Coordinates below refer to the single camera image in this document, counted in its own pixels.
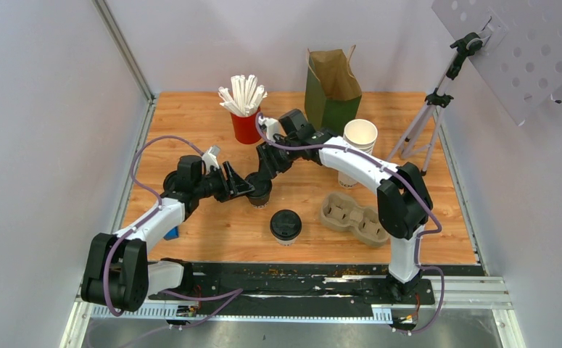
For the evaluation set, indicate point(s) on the black coffee lid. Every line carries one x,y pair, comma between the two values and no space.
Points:
285,224
262,187

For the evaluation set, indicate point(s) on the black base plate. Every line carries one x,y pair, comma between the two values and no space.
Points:
304,290

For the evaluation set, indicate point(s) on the brown cardboard cup carrier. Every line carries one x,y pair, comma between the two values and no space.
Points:
340,212

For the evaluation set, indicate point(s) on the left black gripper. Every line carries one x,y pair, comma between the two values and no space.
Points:
236,184

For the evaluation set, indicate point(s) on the grey tripod stand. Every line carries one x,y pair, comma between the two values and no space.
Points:
436,102

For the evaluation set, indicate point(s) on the green paper bag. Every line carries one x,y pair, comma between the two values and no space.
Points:
332,93

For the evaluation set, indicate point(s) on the white wrapped straws bundle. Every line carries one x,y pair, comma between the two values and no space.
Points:
244,97

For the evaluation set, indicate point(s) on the white paper cup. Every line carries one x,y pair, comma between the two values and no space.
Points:
286,242

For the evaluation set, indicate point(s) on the stack of white paper cups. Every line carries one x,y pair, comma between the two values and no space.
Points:
361,134

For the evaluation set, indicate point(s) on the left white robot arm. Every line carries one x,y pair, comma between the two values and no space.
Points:
118,273

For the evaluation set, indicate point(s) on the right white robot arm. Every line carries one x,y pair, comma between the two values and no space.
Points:
403,201

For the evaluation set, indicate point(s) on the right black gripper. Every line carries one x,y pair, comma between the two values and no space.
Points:
270,165

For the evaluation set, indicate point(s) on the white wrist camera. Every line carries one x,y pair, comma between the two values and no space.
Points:
210,159
268,127

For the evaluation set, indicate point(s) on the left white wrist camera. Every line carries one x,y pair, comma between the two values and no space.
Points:
210,159

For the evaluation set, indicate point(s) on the blue toy brick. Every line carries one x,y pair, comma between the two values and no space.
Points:
172,234

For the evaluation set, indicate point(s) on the stack of black lids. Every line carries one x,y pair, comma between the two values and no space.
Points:
170,182

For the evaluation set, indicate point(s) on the red cup holder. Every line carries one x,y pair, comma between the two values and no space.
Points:
245,129

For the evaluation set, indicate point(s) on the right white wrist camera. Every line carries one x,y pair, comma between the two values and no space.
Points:
268,127

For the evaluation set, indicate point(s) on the grey perforated panel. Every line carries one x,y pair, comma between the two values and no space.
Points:
521,60

